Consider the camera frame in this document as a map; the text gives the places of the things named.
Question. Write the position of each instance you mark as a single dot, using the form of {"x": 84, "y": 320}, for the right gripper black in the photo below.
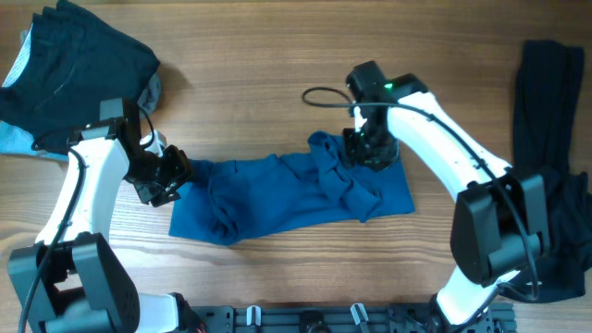
{"x": 370, "y": 151}

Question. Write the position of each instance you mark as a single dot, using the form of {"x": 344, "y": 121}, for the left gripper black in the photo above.
{"x": 167, "y": 177}

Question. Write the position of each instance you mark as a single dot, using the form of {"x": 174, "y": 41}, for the blue polo shirt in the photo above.
{"x": 228, "y": 202}

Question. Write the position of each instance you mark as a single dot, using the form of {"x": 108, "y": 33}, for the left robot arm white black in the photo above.
{"x": 70, "y": 280}

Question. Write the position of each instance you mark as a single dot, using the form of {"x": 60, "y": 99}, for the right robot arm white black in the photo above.
{"x": 500, "y": 225}

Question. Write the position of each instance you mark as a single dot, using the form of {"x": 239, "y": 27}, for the folded grey garment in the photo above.
{"x": 149, "y": 98}

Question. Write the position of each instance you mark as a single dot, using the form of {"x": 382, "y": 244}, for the folded dark navy garment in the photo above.
{"x": 76, "y": 62}

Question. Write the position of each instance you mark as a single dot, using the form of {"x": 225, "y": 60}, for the folded light blue garment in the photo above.
{"x": 14, "y": 140}

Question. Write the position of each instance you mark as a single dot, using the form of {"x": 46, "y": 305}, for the black garment with white logo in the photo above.
{"x": 547, "y": 88}

